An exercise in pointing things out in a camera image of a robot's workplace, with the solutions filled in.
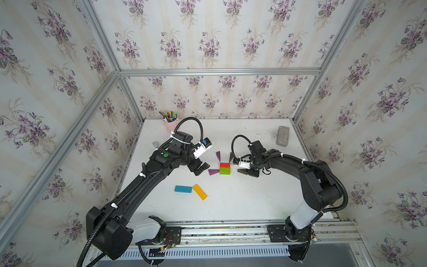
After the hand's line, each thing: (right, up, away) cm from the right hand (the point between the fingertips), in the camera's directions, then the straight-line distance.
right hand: (250, 167), depth 94 cm
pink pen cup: (-50, +24, +15) cm, 58 cm away
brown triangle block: (-11, +6, +2) cm, 12 cm away
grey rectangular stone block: (+24, +17, +13) cm, 33 cm away
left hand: (-26, +8, -17) cm, 33 cm away
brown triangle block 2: (-6, 0, -10) cm, 12 cm away
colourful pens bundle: (-51, +31, +13) cm, 61 cm away
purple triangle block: (-18, +6, +5) cm, 20 cm away
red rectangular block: (-15, +1, +2) cm, 15 cm away
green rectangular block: (-15, -2, -1) cm, 15 cm away
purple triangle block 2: (-22, -2, -1) cm, 22 cm away
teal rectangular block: (-38, -10, -7) cm, 40 cm away
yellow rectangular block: (-27, -13, -8) cm, 31 cm away
